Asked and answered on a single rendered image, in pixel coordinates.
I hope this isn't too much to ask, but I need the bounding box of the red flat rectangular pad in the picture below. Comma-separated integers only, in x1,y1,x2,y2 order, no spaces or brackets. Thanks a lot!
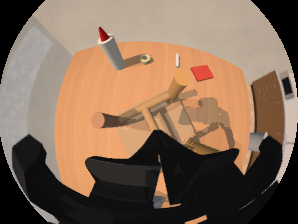
191,65,214,82

